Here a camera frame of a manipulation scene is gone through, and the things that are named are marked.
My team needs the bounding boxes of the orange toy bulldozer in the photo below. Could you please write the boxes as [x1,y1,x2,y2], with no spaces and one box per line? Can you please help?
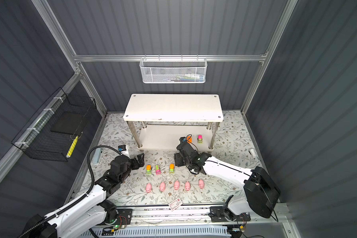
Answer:
[186,134,192,143]

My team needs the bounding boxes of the orange green mixer toy truck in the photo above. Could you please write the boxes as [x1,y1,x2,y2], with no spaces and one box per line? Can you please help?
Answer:
[169,164,175,174]

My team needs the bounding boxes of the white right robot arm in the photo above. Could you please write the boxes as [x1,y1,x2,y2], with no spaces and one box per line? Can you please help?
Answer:
[175,137,281,221]

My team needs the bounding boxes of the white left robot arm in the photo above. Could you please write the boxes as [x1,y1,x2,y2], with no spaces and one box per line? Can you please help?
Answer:
[19,153,145,238]

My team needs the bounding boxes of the white two-tier shelf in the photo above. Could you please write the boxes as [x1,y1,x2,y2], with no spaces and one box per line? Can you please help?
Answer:
[123,94,224,151]

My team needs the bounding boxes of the pink toy pig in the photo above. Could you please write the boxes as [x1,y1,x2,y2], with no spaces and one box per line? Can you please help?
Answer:
[159,182,166,192]
[145,183,152,193]
[184,181,191,191]
[198,179,205,189]
[174,180,180,190]

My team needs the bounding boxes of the red white card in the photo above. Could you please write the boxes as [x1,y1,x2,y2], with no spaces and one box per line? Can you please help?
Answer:
[169,198,183,211]

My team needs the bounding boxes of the yellow green marker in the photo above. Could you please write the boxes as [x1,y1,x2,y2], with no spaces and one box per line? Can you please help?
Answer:
[66,136,79,158]

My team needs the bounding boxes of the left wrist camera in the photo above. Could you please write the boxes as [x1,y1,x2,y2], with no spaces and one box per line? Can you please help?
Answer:
[118,144,130,157]

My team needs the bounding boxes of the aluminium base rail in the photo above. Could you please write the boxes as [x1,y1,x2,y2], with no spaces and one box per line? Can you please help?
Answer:
[118,203,292,227]

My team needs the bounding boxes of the black wire basket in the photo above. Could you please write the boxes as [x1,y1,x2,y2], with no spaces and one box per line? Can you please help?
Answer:
[12,89,97,162]

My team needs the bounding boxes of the white wire basket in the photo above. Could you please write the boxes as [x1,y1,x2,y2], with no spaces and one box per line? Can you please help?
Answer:
[139,59,208,84]

